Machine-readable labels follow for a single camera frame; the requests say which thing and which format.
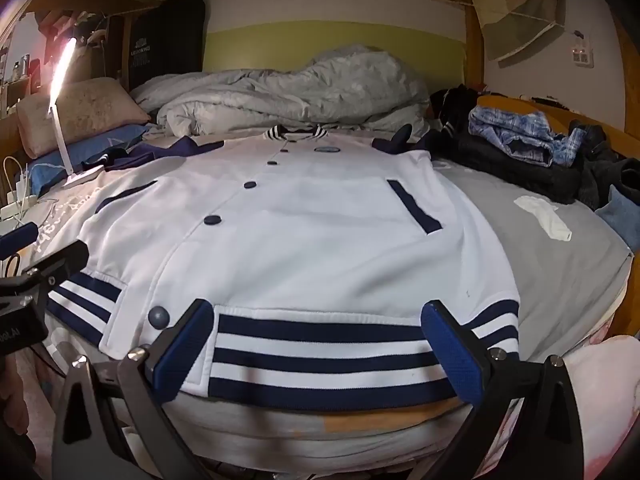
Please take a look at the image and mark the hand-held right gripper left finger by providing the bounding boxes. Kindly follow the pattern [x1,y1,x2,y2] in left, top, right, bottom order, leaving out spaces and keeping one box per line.
[52,299,216,480]

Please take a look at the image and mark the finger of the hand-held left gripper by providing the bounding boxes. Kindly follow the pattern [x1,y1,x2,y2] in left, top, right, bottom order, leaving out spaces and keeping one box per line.
[0,221,40,257]
[20,239,91,288]

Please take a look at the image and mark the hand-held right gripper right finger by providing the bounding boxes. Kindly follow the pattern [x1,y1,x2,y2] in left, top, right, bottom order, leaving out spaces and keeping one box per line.
[420,300,586,480]

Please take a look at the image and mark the white and navy varsity jacket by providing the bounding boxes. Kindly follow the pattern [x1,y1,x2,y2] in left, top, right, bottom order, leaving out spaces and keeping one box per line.
[45,127,521,413]

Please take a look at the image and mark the black folded clothes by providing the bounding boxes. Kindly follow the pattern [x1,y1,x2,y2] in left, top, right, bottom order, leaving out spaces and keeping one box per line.
[430,130,596,206]

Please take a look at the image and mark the white desk lamp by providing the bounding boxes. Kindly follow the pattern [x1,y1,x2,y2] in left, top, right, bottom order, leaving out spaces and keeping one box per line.
[47,37,106,190]

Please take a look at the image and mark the blue pillow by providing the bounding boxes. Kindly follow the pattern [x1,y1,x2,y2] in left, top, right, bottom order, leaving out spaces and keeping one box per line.
[22,122,161,196]

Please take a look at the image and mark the beige pillow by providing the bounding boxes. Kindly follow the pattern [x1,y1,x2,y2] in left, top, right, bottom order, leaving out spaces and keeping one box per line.
[16,78,151,159]

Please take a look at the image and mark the pink blanket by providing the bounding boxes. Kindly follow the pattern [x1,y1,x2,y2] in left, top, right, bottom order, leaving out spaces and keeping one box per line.
[500,335,640,480]

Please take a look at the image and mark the white sock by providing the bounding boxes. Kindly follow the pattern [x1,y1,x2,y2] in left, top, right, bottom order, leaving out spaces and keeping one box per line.
[514,195,573,243]

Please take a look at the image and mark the cluttered wooden shelf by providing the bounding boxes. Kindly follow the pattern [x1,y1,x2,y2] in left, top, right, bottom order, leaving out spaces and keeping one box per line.
[0,7,131,111]

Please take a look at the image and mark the blue denim cloth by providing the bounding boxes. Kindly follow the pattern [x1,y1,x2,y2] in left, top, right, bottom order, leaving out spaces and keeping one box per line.
[595,185,640,253]

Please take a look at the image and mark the blue plaid shirt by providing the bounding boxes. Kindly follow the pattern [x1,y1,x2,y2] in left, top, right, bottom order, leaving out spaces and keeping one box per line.
[469,105,587,168]

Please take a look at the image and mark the dark grey garment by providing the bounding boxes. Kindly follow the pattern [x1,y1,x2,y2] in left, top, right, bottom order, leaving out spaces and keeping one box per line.
[570,120,640,211]

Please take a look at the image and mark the black hanging bag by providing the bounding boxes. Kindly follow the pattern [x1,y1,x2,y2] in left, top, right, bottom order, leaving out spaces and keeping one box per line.
[127,0,207,92]

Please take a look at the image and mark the black garment with white stripes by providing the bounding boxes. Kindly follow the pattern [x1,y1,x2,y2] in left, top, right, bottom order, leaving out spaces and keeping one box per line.
[427,85,482,141]

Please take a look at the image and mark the grey duvet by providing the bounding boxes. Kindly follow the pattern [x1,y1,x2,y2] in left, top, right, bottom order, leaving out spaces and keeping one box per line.
[131,45,441,138]

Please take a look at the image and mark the hanging net cloth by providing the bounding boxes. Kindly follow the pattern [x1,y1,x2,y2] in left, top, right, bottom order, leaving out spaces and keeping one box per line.
[472,0,576,63]

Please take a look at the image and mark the white power strip with cables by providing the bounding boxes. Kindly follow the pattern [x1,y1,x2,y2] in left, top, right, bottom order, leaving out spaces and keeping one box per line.
[0,155,42,231]

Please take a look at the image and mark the yellow bed rail board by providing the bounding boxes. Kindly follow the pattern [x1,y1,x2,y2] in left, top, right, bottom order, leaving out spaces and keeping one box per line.
[475,95,640,161]

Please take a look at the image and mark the white wall socket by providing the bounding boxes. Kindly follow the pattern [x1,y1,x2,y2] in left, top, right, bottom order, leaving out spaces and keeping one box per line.
[570,30,596,68]

